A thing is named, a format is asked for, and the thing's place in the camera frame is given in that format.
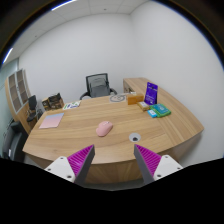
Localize black armchair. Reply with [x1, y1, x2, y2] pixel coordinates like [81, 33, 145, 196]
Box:
[1, 120, 29, 163]

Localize wide brown coffee box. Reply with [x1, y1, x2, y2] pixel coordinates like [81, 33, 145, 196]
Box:
[49, 98, 65, 110]

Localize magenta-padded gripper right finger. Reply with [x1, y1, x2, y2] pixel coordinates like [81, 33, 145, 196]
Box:
[133, 143, 184, 185]

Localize black cardboard box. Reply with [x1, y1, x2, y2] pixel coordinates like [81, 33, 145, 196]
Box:
[48, 92, 63, 101]

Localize round desk cable grommet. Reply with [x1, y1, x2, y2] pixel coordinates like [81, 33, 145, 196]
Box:
[128, 132, 142, 143]

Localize green box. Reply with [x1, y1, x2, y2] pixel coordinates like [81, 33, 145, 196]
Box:
[149, 103, 172, 118]

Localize pink-blue gradient mouse pad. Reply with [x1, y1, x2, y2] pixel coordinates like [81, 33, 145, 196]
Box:
[38, 112, 65, 130]

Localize orange cardboard box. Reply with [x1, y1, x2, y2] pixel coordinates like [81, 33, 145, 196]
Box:
[127, 93, 145, 106]

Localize grey backpack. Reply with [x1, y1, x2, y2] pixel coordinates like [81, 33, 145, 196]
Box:
[89, 78, 111, 98]

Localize tall brown coffee box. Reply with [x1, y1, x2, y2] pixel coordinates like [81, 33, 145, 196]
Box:
[41, 97, 51, 111]

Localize small blue box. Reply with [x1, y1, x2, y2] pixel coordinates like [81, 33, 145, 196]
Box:
[146, 109, 158, 119]

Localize wooden side cabinet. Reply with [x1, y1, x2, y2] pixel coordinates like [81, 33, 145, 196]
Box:
[122, 77, 151, 96]

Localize wooden shelf unit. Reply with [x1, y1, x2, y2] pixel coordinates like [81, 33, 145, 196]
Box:
[4, 68, 34, 134]

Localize printed sheet with coloured shapes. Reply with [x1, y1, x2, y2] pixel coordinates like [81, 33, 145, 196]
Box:
[62, 100, 82, 111]

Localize black mesh office chair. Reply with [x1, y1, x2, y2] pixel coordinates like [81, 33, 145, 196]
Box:
[79, 72, 119, 101]

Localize pink computer mouse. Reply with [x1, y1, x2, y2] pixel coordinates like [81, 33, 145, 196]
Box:
[95, 120, 114, 138]

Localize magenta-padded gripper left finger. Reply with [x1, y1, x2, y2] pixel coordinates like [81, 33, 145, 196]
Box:
[44, 144, 96, 187]

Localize small black visitor chair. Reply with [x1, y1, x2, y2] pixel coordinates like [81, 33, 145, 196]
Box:
[26, 94, 44, 123]

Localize small tan box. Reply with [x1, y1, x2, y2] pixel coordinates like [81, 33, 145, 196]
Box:
[136, 101, 151, 112]

